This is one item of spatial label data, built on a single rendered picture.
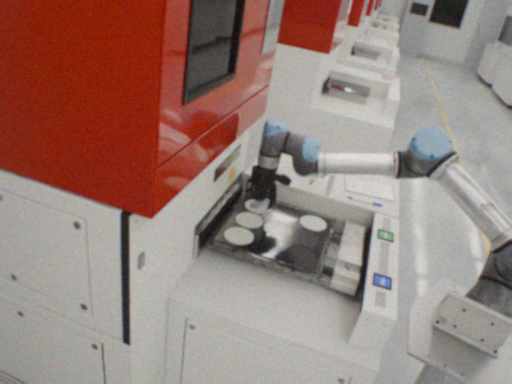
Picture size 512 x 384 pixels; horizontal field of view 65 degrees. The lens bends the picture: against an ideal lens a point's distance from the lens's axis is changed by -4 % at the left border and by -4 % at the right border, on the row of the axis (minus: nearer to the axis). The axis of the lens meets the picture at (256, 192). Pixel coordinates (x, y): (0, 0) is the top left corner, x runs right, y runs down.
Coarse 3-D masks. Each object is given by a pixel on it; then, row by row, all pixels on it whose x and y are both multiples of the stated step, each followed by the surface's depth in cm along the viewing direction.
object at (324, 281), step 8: (216, 248) 143; (224, 248) 142; (232, 256) 142; (240, 256) 141; (248, 256) 140; (256, 264) 141; (264, 264) 140; (272, 264) 139; (280, 272) 139; (288, 272) 138; (296, 272) 137; (312, 280) 136; (320, 280) 135; (328, 280) 135
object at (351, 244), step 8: (344, 232) 156; (352, 232) 157; (344, 240) 151; (352, 240) 152; (360, 240) 153; (344, 248) 147; (352, 248) 147; (360, 248) 148; (352, 256) 143; (360, 256) 144; (336, 288) 131; (344, 288) 130; (352, 288) 129
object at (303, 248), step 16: (240, 208) 155; (272, 208) 159; (288, 208) 161; (288, 224) 151; (224, 240) 137; (256, 240) 140; (272, 240) 141; (288, 240) 142; (304, 240) 144; (320, 240) 145; (272, 256) 133; (288, 256) 135; (304, 256) 136; (320, 256) 137
